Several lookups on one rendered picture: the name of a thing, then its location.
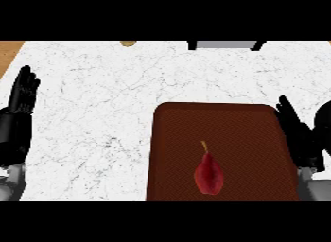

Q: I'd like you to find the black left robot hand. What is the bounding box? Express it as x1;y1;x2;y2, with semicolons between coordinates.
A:
0;64;42;170

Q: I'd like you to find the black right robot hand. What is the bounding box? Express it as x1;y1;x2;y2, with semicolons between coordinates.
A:
275;95;327;173

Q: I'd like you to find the dark brown tray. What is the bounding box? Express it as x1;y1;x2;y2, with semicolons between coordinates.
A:
145;101;302;202

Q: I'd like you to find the red pear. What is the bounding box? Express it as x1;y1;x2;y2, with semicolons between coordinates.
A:
192;140;226;196

